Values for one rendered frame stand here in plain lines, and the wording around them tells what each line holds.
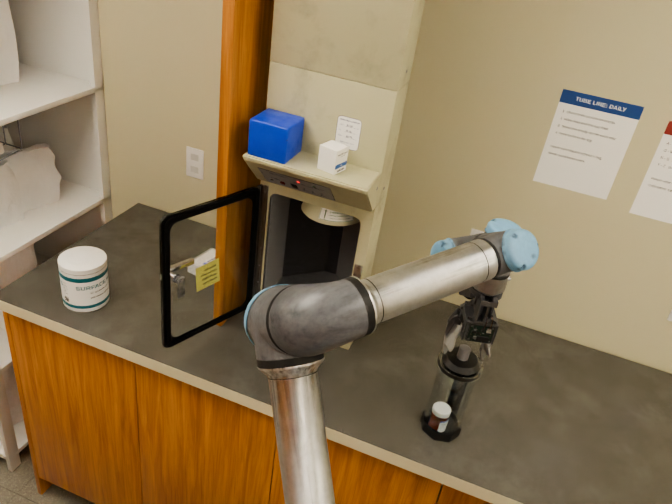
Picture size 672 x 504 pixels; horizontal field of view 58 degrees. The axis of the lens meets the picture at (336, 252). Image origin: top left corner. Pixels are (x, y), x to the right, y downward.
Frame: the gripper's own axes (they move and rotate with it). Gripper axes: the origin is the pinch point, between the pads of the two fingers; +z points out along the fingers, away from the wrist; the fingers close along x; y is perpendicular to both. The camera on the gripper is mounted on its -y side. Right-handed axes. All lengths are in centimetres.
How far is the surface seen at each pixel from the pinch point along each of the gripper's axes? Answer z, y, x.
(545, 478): 26.1, 11.4, 25.1
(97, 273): 13, -26, -99
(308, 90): -47, -30, -45
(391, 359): 25.8, -23.4, -12.4
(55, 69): -18, -104, -144
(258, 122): -40, -22, -55
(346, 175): -31.2, -19.6, -33.4
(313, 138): -35, -30, -43
